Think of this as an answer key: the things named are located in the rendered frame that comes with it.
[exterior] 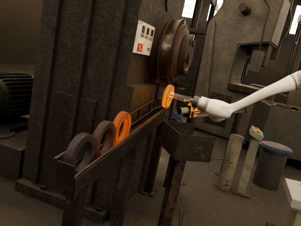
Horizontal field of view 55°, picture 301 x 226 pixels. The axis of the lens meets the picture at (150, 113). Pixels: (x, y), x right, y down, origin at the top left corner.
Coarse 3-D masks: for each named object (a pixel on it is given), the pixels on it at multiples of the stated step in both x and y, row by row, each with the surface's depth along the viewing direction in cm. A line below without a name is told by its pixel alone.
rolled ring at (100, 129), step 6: (102, 126) 123; (108, 126) 127; (114, 126) 133; (96, 132) 121; (102, 132) 122; (108, 132) 134; (114, 132) 135; (96, 138) 121; (108, 138) 135; (114, 138) 136; (96, 144) 120; (108, 144) 135; (96, 150) 121; (102, 150) 133; (96, 156) 123
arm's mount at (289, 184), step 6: (288, 180) 205; (294, 180) 207; (288, 186) 194; (294, 186) 196; (300, 186) 197; (288, 192) 187; (294, 192) 184; (300, 192) 186; (288, 198) 183; (294, 198) 175; (300, 198) 176; (294, 204) 174; (300, 204) 173
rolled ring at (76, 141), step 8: (80, 136) 108; (88, 136) 111; (72, 144) 105; (80, 144) 107; (88, 144) 116; (72, 152) 104; (88, 152) 118; (64, 160) 104; (72, 160) 104; (88, 160) 118; (80, 168) 115; (88, 168) 118
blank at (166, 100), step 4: (168, 88) 184; (172, 88) 188; (164, 92) 183; (168, 92) 183; (172, 92) 192; (164, 96) 183; (168, 96) 184; (164, 100) 184; (168, 100) 192; (164, 104) 186; (168, 104) 191
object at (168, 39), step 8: (176, 24) 189; (168, 32) 186; (176, 32) 187; (168, 40) 184; (168, 48) 184; (160, 56) 187; (168, 56) 184; (160, 64) 189; (168, 64) 188; (160, 72) 193; (168, 72) 193; (160, 80) 202; (168, 80) 198
